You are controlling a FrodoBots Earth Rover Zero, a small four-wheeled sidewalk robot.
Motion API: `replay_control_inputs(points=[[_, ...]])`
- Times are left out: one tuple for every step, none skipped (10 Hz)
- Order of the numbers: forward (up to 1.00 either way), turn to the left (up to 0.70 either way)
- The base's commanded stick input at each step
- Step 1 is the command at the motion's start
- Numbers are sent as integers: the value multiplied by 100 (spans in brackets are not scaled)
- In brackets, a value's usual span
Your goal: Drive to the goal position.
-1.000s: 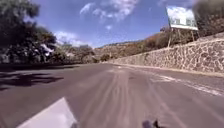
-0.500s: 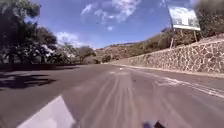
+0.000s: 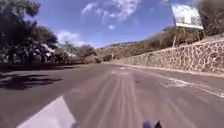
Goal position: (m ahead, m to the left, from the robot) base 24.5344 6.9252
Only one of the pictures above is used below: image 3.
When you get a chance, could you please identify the white billboard on posts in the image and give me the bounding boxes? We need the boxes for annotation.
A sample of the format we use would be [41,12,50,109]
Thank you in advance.
[171,3,205,48]

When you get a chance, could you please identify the white painted road line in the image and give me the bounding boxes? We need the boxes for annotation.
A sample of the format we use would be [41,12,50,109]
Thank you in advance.
[120,66,224,100]

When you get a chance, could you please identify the bushes on slope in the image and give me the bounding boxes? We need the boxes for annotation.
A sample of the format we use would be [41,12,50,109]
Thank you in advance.
[95,0,224,62]

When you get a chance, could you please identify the row of trees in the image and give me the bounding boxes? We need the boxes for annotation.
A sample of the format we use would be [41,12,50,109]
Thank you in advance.
[0,0,103,66]

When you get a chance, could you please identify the pale roadside kerb strip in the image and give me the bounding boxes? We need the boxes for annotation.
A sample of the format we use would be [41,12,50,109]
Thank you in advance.
[109,62,224,79]

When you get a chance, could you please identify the grey asphalt road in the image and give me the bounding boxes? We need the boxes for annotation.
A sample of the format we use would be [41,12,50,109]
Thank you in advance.
[0,63,224,128]

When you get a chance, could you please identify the stone retaining wall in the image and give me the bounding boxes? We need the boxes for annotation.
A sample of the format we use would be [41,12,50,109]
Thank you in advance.
[108,37,224,75]

